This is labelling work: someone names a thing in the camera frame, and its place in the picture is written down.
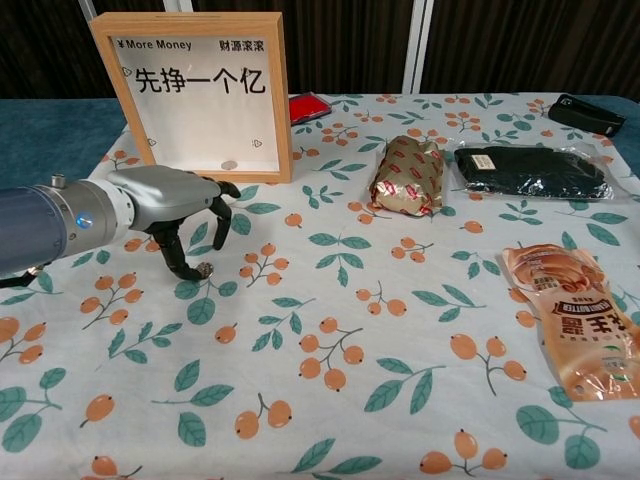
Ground white partition post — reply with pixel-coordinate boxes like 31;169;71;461
401;0;436;95

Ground orange peanut butter pouch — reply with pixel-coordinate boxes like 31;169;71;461
500;242;640;404

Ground teal blue table cover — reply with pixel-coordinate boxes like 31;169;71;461
0;92;640;277

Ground black stapler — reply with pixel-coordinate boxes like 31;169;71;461
547;92;628;138

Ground floral white tablecloth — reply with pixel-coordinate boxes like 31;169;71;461
0;92;640;480

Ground wooden frame money box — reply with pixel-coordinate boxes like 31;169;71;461
89;11;294;186

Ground gold red snack package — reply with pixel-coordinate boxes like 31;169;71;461
368;134;447;220

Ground black gloves in plastic bag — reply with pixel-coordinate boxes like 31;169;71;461
448;141;616;202

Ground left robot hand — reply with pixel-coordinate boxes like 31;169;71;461
106;165;242;282

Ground red ink stamp pad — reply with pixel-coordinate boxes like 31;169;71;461
288;91;334;122

